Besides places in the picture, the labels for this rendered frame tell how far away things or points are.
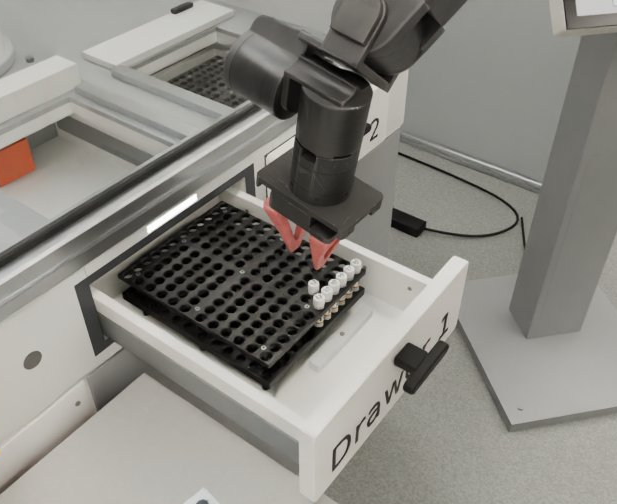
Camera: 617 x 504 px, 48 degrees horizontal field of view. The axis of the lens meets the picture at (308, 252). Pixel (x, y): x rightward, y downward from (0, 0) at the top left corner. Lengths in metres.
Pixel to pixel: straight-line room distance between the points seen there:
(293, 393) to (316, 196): 0.25
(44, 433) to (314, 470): 0.34
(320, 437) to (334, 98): 0.29
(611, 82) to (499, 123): 1.04
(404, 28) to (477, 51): 1.93
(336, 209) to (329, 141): 0.07
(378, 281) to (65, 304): 0.36
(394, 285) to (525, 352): 1.14
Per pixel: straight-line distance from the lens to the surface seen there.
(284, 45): 0.59
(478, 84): 2.51
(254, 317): 0.74
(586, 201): 1.70
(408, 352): 0.70
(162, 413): 0.85
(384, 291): 0.84
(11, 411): 0.81
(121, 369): 0.90
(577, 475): 1.79
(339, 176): 0.59
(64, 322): 0.79
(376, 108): 1.12
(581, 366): 1.96
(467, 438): 1.78
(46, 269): 0.74
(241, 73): 0.60
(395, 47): 0.56
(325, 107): 0.55
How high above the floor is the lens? 1.43
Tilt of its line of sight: 41 degrees down
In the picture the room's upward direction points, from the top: straight up
